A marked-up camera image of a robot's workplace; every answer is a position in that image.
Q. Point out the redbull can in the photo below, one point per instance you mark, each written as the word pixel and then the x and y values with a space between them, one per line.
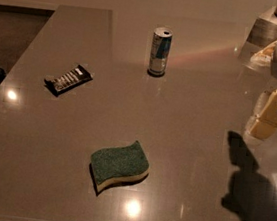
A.
pixel 161 43

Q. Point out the green and yellow sponge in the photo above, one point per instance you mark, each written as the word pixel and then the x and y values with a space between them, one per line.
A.
pixel 118 165

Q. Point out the metal box with bowl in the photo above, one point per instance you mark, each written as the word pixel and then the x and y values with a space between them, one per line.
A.
pixel 264 30

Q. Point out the black snack bar wrapper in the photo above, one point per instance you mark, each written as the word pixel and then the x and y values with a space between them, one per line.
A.
pixel 72 79

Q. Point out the small black floor object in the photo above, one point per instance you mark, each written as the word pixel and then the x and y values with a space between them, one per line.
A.
pixel 2 75

